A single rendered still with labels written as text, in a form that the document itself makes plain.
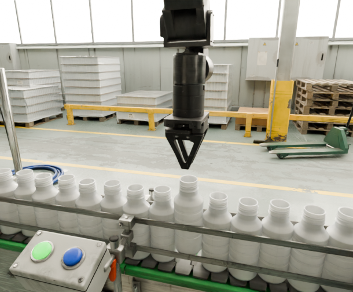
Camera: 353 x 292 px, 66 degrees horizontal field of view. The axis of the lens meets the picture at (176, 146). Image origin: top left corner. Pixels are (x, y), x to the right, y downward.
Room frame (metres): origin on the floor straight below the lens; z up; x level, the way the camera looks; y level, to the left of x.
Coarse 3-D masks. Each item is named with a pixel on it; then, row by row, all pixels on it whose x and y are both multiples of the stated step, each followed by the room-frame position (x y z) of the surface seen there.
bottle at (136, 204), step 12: (132, 192) 0.50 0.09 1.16; (144, 192) 0.52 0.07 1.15; (132, 204) 0.50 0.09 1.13; (144, 204) 0.51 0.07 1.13; (144, 216) 0.50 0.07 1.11; (132, 228) 0.49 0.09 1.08; (144, 228) 0.50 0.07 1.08; (132, 240) 0.49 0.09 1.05; (144, 240) 0.50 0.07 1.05; (144, 252) 0.49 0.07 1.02
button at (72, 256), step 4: (72, 248) 0.38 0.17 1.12; (76, 248) 0.38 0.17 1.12; (68, 252) 0.37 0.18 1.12; (72, 252) 0.37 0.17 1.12; (76, 252) 0.37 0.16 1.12; (80, 252) 0.37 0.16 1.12; (64, 256) 0.37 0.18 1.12; (68, 256) 0.36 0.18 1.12; (72, 256) 0.36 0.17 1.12; (76, 256) 0.36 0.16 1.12; (80, 256) 0.37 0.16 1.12; (64, 260) 0.36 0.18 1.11; (68, 260) 0.36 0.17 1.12; (72, 260) 0.36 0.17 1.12; (76, 260) 0.36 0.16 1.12; (68, 264) 0.35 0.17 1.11; (72, 264) 0.35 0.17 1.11
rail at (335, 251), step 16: (48, 208) 0.54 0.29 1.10; (64, 208) 0.53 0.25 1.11; (0, 224) 0.58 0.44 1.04; (16, 224) 0.57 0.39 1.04; (160, 224) 0.47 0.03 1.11; (176, 224) 0.46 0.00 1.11; (256, 240) 0.42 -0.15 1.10; (272, 240) 0.42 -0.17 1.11; (288, 240) 0.41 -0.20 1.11; (176, 256) 0.46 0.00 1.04; (192, 256) 0.45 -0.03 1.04; (352, 256) 0.38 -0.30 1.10; (256, 272) 0.42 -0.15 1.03; (272, 272) 0.41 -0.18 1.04; (288, 272) 0.41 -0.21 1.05; (352, 288) 0.38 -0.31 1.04
